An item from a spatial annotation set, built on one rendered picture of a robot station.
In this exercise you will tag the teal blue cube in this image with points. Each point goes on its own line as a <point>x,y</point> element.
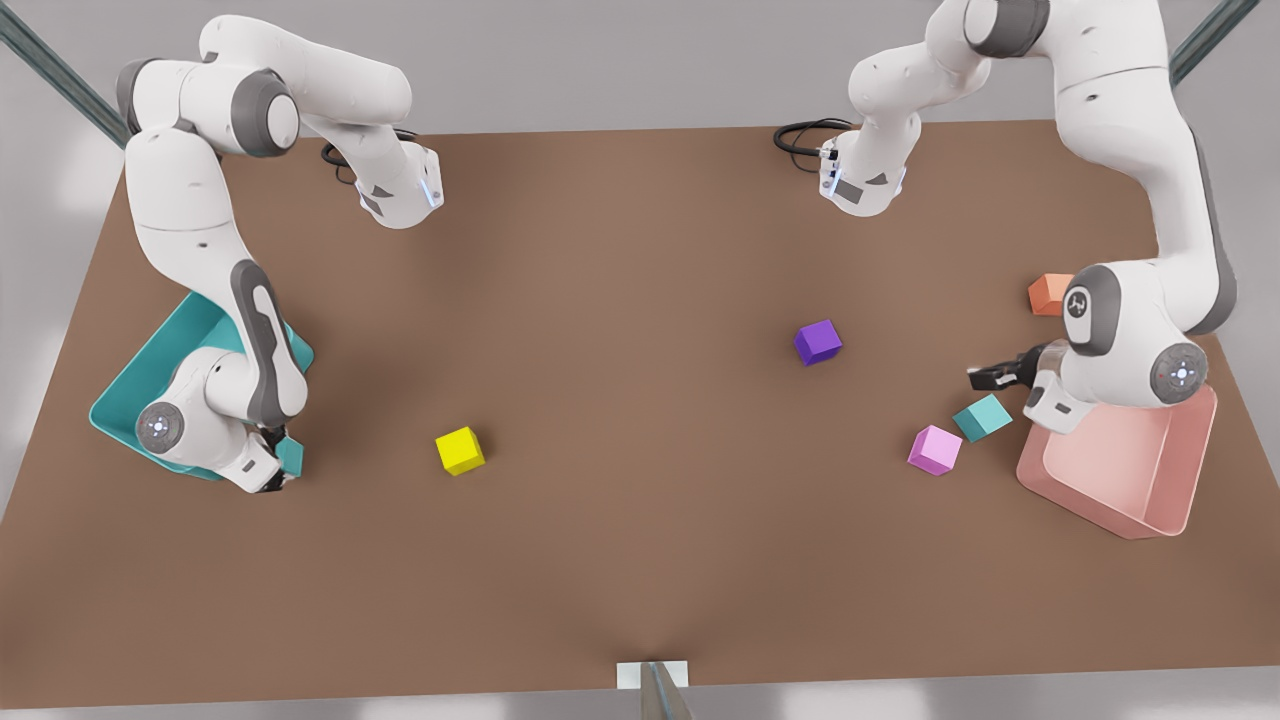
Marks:
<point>983,417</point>
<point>292,457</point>

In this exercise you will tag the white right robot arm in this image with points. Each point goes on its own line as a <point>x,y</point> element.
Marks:
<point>180,210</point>

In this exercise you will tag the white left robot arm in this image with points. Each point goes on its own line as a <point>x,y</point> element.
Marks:
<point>1120,100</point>

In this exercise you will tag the orange cube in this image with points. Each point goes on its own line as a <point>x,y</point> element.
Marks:
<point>1047,294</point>

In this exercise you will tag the pink cube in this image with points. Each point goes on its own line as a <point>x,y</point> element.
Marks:
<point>935,450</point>

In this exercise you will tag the teal tray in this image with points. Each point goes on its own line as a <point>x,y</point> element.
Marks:
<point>150,375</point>

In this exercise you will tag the pink tray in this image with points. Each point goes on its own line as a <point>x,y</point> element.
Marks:
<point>1130,470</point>

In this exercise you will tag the yellow cube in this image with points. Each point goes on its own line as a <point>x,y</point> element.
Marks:
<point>459,451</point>

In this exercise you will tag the purple cube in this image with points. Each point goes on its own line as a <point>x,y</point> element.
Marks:
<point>818,342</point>

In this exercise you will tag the silver frame post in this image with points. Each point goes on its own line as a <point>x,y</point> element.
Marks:
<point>1212,35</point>
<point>60,75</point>
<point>665,695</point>

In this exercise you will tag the white post foot plate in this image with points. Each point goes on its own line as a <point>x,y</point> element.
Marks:
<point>630,675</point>

